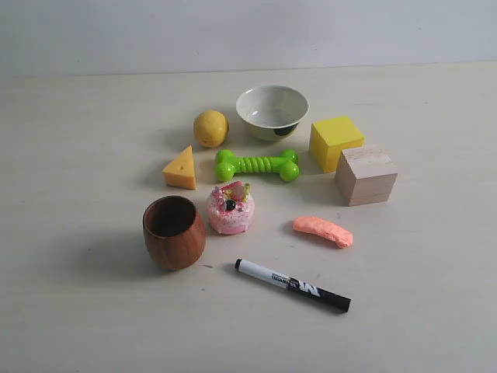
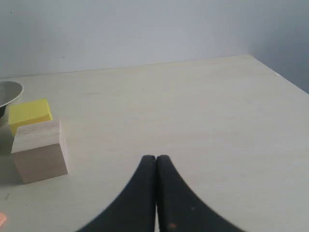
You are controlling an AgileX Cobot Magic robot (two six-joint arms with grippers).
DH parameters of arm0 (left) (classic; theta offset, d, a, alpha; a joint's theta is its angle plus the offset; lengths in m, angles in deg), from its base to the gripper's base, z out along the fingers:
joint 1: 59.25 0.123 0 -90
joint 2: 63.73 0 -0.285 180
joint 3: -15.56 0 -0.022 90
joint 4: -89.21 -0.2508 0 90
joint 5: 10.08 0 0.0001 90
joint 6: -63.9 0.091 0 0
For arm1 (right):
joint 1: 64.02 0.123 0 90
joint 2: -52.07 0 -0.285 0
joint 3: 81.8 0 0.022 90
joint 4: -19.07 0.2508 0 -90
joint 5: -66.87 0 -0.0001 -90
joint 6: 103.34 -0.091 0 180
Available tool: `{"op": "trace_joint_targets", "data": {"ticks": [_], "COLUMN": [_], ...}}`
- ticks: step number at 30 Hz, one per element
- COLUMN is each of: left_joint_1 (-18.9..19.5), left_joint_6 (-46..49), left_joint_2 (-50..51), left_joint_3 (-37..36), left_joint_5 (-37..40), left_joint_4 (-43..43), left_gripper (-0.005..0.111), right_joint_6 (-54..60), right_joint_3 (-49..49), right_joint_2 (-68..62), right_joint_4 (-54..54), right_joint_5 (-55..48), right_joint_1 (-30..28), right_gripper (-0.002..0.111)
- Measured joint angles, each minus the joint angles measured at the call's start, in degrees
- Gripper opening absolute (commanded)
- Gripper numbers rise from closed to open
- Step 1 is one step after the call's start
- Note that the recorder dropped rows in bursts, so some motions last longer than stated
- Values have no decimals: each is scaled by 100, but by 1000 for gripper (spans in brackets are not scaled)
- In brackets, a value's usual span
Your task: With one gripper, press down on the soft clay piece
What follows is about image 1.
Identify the black and white marker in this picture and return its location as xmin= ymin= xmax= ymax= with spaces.
xmin=235 ymin=258 xmax=351 ymax=313

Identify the plain wooden cube block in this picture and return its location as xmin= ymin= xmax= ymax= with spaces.
xmin=335 ymin=145 xmax=398 ymax=206

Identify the pink toy cake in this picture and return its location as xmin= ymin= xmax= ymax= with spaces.
xmin=207 ymin=181 xmax=255 ymax=235

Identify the pink sausage-shaped toy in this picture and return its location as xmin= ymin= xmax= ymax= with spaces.
xmin=292 ymin=216 xmax=353 ymax=249

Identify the yellow cheese wedge toy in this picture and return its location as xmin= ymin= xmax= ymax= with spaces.
xmin=162 ymin=145 xmax=196 ymax=190

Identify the white speckled ceramic bowl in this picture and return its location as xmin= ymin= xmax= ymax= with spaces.
xmin=235 ymin=85 xmax=309 ymax=141

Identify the green bone dog toy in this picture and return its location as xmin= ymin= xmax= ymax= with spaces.
xmin=215 ymin=149 xmax=300 ymax=182

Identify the yellow cube block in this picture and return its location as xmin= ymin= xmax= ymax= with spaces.
xmin=309 ymin=116 xmax=365 ymax=173

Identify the yellow lemon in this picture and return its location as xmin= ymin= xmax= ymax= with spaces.
xmin=193 ymin=110 xmax=229 ymax=148

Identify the brown wooden cup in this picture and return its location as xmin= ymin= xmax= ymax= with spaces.
xmin=142 ymin=195 xmax=207 ymax=271

